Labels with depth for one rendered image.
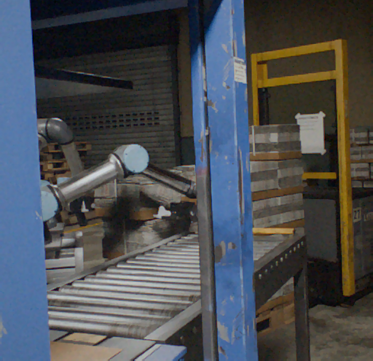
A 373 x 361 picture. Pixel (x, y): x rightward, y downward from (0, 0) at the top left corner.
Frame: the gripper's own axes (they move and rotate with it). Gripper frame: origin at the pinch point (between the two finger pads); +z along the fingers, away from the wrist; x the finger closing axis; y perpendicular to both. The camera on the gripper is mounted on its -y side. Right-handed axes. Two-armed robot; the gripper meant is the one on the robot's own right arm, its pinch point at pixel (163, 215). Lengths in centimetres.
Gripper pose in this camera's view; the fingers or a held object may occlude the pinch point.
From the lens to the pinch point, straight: 277.6
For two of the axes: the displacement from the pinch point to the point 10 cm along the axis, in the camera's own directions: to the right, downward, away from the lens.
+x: -6.9, 0.7, -7.2
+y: -0.5, -10.0, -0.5
